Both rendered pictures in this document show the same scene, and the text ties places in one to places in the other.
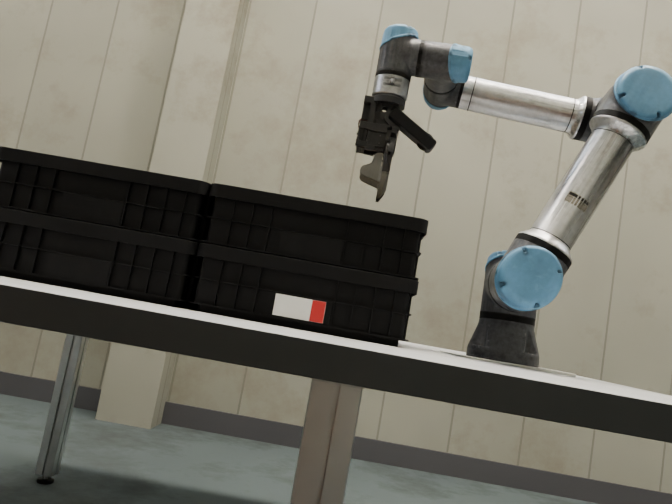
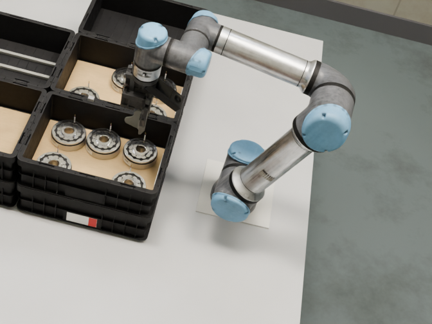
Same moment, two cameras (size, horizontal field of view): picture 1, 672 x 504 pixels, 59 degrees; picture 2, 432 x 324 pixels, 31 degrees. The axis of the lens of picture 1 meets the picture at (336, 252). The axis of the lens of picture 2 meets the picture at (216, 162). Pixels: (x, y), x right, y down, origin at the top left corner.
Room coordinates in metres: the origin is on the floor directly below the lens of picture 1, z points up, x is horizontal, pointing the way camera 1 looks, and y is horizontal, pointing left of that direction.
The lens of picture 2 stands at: (-0.38, -0.17, 2.58)
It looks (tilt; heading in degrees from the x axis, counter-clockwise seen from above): 46 degrees down; 355
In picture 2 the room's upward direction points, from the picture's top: 16 degrees clockwise
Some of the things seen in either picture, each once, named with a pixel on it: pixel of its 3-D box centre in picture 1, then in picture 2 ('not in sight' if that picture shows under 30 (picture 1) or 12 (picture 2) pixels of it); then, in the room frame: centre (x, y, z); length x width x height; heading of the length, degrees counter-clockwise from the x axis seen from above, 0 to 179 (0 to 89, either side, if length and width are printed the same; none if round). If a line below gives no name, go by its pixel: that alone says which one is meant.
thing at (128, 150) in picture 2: not in sight; (140, 150); (1.26, -0.07, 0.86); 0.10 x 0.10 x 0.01
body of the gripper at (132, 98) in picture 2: (380, 127); (140, 88); (1.22, -0.05, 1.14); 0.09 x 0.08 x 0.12; 88
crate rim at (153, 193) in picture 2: (321, 221); (99, 143); (1.19, 0.04, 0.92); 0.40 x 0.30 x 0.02; 88
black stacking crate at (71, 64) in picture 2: not in sight; (123, 89); (1.49, 0.03, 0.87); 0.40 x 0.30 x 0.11; 88
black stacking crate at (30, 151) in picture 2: (316, 246); (98, 154); (1.19, 0.04, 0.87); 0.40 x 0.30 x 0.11; 88
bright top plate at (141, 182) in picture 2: not in sight; (128, 184); (1.11, -0.07, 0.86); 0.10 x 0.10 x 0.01
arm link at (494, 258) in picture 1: (511, 284); (243, 164); (1.28, -0.39, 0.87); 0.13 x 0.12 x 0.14; 173
